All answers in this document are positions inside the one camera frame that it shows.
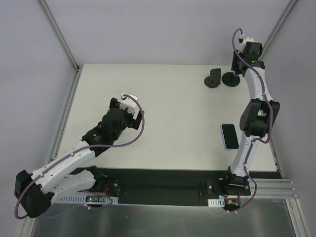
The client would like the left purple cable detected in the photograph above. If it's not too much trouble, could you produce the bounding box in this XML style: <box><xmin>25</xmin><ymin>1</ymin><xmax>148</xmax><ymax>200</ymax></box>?
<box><xmin>14</xmin><ymin>95</ymin><xmax>146</xmax><ymax>220</ymax></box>

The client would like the aluminium frame post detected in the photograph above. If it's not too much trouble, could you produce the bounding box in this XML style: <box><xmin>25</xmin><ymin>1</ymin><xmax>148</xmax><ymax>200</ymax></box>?
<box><xmin>38</xmin><ymin>0</ymin><xmax>83</xmax><ymax>72</ymax></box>
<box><xmin>260</xmin><ymin>0</ymin><xmax>299</xmax><ymax>60</ymax></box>

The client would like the black phone stand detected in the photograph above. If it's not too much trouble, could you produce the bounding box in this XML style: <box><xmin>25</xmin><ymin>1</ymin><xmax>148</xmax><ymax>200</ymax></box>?
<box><xmin>222</xmin><ymin>72</ymin><xmax>240</xmax><ymax>87</ymax></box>

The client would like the left aluminium frame post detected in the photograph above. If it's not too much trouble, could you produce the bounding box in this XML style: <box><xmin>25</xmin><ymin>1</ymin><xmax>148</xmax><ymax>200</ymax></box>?
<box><xmin>38</xmin><ymin>0</ymin><xmax>83</xmax><ymax>72</ymax></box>

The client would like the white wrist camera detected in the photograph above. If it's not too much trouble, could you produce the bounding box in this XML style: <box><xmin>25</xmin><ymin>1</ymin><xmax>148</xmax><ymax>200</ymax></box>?
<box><xmin>119</xmin><ymin>93</ymin><xmax>138</xmax><ymax>115</ymax></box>
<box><xmin>238</xmin><ymin>37</ymin><xmax>254</xmax><ymax>52</ymax></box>

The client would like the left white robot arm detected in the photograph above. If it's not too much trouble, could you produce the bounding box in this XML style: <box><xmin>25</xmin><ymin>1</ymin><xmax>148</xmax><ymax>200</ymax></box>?
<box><xmin>14</xmin><ymin>94</ymin><xmax>145</xmax><ymax>220</ymax></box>

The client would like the right white cable duct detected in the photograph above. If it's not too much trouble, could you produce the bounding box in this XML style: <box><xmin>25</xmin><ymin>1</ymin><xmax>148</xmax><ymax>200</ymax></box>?
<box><xmin>207</xmin><ymin>197</ymin><xmax>225</xmax><ymax>208</ymax></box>

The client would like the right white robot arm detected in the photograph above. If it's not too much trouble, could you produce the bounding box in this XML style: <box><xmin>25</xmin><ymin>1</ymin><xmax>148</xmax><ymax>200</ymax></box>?
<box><xmin>222</xmin><ymin>38</ymin><xmax>280</xmax><ymax>196</ymax></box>

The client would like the white cable duct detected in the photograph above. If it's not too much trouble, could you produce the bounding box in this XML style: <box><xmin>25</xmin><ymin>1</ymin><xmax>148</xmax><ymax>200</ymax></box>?
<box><xmin>207</xmin><ymin>197</ymin><xmax>225</xmax><ymax>208</ymax></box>
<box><xmin>55</xmin><ymin>194</ymin><xmax>119</xmax><ymax>205</ymax></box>

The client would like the blue case smartphone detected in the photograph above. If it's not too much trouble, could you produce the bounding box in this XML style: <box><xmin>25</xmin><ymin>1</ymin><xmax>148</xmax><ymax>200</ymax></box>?
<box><xmin>220</xmin><ymin>123</ymin><xmax>239</xmax><ymax>151</ymax></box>

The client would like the right aluminium frame post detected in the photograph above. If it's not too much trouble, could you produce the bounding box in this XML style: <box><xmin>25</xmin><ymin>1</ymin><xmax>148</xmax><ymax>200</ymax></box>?
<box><xmin>260</xmin><ymin>0</ymin><xmax>299</xmax><ymax>60</ymax></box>

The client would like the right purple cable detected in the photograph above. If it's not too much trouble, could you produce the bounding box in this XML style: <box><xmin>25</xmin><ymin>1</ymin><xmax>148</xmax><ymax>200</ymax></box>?
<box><xmin>222</xmin><ymin>28</ymin><xmax>276</xmax><ymax>215</ymax></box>

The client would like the brown base phone stand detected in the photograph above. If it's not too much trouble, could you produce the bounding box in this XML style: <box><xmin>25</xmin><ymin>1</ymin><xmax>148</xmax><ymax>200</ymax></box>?
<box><xmin>204</xmin><ymin>68</ymin><xmax>221</xmax><ymax>88</ymax></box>

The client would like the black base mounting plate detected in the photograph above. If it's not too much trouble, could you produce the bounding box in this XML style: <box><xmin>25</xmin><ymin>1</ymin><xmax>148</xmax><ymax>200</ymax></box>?
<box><xmin>90</xmin><ymin>168</ymin><xmax>251</xmax><ymax>206</ymax></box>

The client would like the purple cable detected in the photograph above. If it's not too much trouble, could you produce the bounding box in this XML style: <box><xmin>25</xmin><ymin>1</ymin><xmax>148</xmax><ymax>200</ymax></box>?
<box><xmin>14</xmin><ymin>95</ymin><xmax>146</xmax><ymax>220</ymax></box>
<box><xmin>222</xmin><ymin>28</ymin><xmax>276</xmax><ymax>215</ymax></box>

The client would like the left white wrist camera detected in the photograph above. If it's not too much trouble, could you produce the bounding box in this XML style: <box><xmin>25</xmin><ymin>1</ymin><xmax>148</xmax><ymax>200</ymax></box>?
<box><xmin>119</xmin><ymin>93</ymin><xmax>138</xmax><ymax>115</ymax></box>

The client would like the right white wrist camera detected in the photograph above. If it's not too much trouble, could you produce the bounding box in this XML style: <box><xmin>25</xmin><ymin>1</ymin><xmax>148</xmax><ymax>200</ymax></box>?
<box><xmin>238</xmin><ymin>37</ymin><xmax>254</xmax><ymax>52</ymax></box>

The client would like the left white cable duct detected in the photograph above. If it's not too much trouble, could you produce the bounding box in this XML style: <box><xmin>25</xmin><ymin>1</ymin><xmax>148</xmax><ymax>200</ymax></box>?
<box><xmin>55</xmin><ymin>194</ymin><xmax>119</xmax><ymax>205</ymax></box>

